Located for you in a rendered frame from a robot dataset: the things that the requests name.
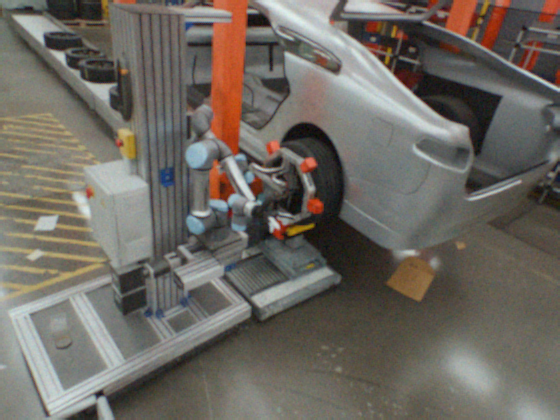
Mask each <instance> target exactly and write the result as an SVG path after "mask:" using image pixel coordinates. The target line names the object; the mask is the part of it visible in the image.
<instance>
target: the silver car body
mask: <svg viewBox="0 0 560 420"><path fill-rule="evenodd" d="M449 1H451V0H441V1H439V2H438V3H437V4H436V5H434V6H433V7H432V8H430V9H429V10H428V11H426V12H424V13H422V14H410V13H403V12H399V11H397V10H395V9H392V8H390V7H389V6H387V5H384V4H382V3H378V2H376V1H373V0H248V8H252V9H247V17H248V16H251V17H248V18H247V21H246V35H245V49H244V62H243V66H244V76H243V90H242V104H241V117H240V131H239V144H238V146H239V147H240V148H241V149H243V150H245V151H246V152H247V153H249V154H250V155H252V156H253V157H254V158H256V159H258V160H259V161H261V162H262V164H263V162H264V159H265V158H268V157H269V153H268V151H267V149H266V146H265V145H266V144H267V143H269V142H274V141H278V143H279V141H280V139H281V137H282V135H283V134H284V133H285V132H286V131H287V129H288V128H289V127H290V126H291V125H292V124H295V123H297V122H301V121H308V122H312V123H314V124H318V125H319V126H320V127H321V128H322V129H323V130H324V131H325V132H326V133H328V134H329V137H330V138H331V140H332V141H333V142H334V144H335V145H336V147H337V151H338V153H339V156H340V158H341V161H342V165H343V169H344V174H345V200H344V205H343V208H342V212H341V214H340V215H339V217H340V218H341V219H343V220H344V221H345V222H346V223H348V224H350V225H352V226H353V227H354V228H355V229H357V230H358V231H359V232H362V233H363V234H364V235H365V236H367V237H368V238H370V239H371V240H373V241H374V242H376V243H377V244H379V245H380V246H381V247H383V248H385V249H391V250H398V251H406V250H419V249H424V248H427V247H430V246H434V245H436V244H439V243H442V242H446V241H449V240H451V239H453V238H456V237H457V236H459V235H461V234H465V233H466V232H468V231H470V230H472V229H474V228H476V227H477V226H479V225H483V224H485V223H487V222H488V221H490V220H492V219H494V218H496V217H498V216H500V215H502V214H504V213H506V212H508V211H509V210H511V209H513V207H516V206H518V205H519V204H520V203H521V202H522V201H523V200H524V199H525V198H526V196H527V195H528V194H529V193H530V192H531V191H532V190H533V189H534V188H536V187H537V186H538V185H539V184H540V183H541V181H542V180H543V179H544V178H546V177H547V176H548V174H549V173H550V171H551V170H552V169H553V168H554V167H555V165H556V163H557V161H558V159H559V156H560V89H559V88H557V87H556V86H554V85H551V84H549V83H547V82H545V81H543V80H542V79H541V78H539V77H535V76H533V75H531V74H529V73H528V72H527V71H525V70H523V69H519V68H517V67H516V66H515V65H513V64H512V63H510V62H508V61H505V60H504V59H503V58H501V57H499V56H498V55H496V54H494V53H493V52H491V51H489V50H487V49H486V48H484V47H482V46H481V45H480V44H476V43H474V42H472V41H471V40H469V39H467V38H465V37H463V36H460V35H458V34H455V33H453V32H451V31H449V30H447V29H445V28H440V27H438V26H436V25H433V24H431V23H429V22H427V21H425V20H427V19H429V18H430V17H431V16H432V15H433V14H434V13H436V12H437V11H438V10H439V9H441V8H442V7H443V5H444V4H447V3H448V2H449ZM252 15H256V16H252ZM329 21H348V32H347V34H345V33H344V32H342V31H341V30H340V29H337V28H335V27H334V26H332V24H330V23H329ZM363 22H389V23H391V24H392V25H393V24H394V25H395V26H396V27H398V29H399V30H400V31H402V32H403V33H404V34H406V35H407V37H408V38H409V39H411V40H412V41H413V42H414V43H415V44H416V48H417V50H418V53H419V59H420V63H421V65H422V67H423V79H422V80H421V81H420V82H419V83H416V84H415V85H414V86H412V87H411V89H410V90H409V91H408V90H407V89H406V88H405V87H404V86H403V85H402V84H401V83H400V82H399V81H398V80H397V79H396V78H395V77H394V76H393V75H392V74H391V73H390V72H389V71H388V70H387V69H386V68H385V67H384V66H383V65H382V64H381V62H380V61H379V60H378V59H377V58H376V57H375V56H373V55H372V54H371V53H370V52H369V51H368V50H367V49H366V48H364V47H362V34H363ZM213 36H214V27H196V26H192V27H191V28H190V29H189V30H188V31H187V33H186V84H188V85H189V86H192V87H193V88H195V89H197V90H198V91H200V93H202V94H204V95H205V97H204V100H203V104H202V105H201V106H203V105H205V106H208V107H210V109H211V103H212V69H213ZM424 75H425V76H424Z"/></svg>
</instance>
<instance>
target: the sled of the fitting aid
mask: <svg viewBox="0 0 560 420"><path fill-rule="evenodd" d="M258 248H259V249H260V250H261V251H262V253H263V254H264V255H265V256H267V257H268V258H269V259H270V261H271V262H272V263H274V264H276V265H277V266H278V267H279V269H280V270H281V271H282V272H283V273H285V274H286V275H287V277H288V278H289V279H290V280H291V281H296V280H298V279H301V278H303V277H304V276H306V275H308V274H311V273H314V272H316V271H319V270H320V269H322V268H324V267H325V266H326V262H327V260H326V259H324V258H323V257H322V256H320V257H319V258H317V259H315V260H312V261H311V262H309V263H306V264H302V265H300V266H298V267H295V268H293V267H292V266H291V265H289V264H287V262H286V261H285V260H284V259H283V258H282V257H281V256H279V255H278V254H277V253H276V252H275V251H274V250H273V249H272V248H270V246H268V245H267V244H266V243H265V240H262V241H259V246H258Z"/></svg>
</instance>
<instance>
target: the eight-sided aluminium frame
mask: <svg viewBox="0 0 560 420"><path fill-rule="evenodd" d="M280 157H283V158H286V159H287V160H289V161H291V162H292V163H293V164H295V166H296V168H297V170H298V173H299V175H300V177H301V180H302V183H303V187H304V190H305V192H304V198H303V208H302V213H301V214H299V215H295V216H293V217H295V219H296V220H291V219H290V220H289V221H288V223H287V224H290V223H295V222H297V221H299V220H302V219H303V218H305V217H308V216H310V215H311V211H309V210H308V209H307V208H306V207H307V202H308V200H310V199H314V193H315V186H314V184H313V183H312V180H311V175H310V173H306V174H303V172H302V170H301V168H300V167H299V166H300V164H301V163H302V162H303V160H304V159H303V158H300V157H299V156H297V155H296V154H295V153H293V152H292V151H290V150H287V149H286V148H282V149H279V150H276V151H275V152H274V153H272V154H271V155H270V156H269V157H268V158H265V159H264V162H263V164H264V165H263V169H271V168H272V166H273V162H274V161H276V160H277V159H278V158H280Z"/></svg>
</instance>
